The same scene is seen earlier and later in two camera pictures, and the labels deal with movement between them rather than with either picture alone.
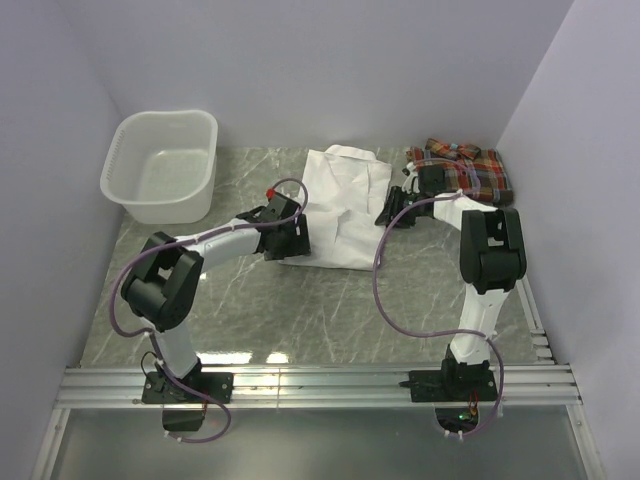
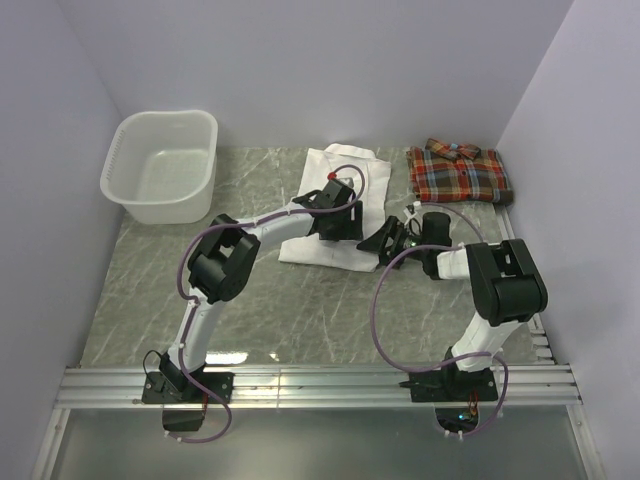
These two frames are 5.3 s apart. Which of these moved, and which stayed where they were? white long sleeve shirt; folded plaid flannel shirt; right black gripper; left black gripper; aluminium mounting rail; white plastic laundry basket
Moved: right black gripper; left black gripper
Stayed: white long sleeve shirt; aluminium mounting rail; folded plaid flannel shirt; white plastic laundry basket
